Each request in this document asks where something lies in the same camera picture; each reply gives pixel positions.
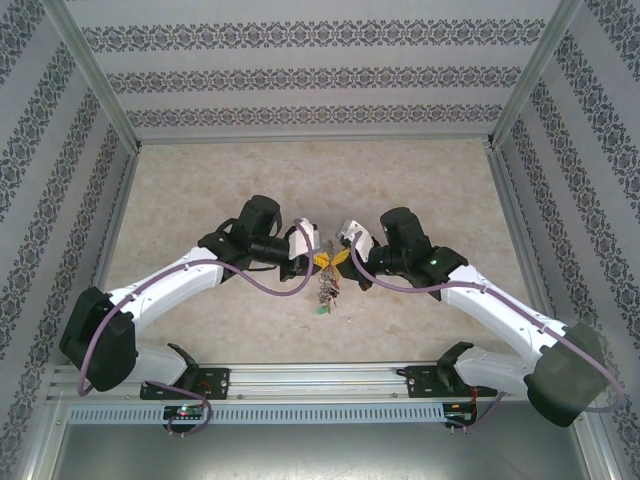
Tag metal disc with key rings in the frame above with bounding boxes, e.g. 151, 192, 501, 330
318, 238, 344, 307

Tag aluminium side rail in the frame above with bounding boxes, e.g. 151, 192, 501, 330
485, 142, 571, 364
67, 143, 142, 366

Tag aluminium back rail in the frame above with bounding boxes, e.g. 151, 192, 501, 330
134, 132, 496, 147

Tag aluminium corner post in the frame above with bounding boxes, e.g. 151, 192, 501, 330
39, 0, 144, 154
487, 0, 586, 151

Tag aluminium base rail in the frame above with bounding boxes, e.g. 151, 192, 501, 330
47, 362, 589, 402

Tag grey metal panel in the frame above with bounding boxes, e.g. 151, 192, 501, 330
49, 422, 609, 480

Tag white slotted cable duct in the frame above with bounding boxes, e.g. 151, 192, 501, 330
67, 402, 446, 425

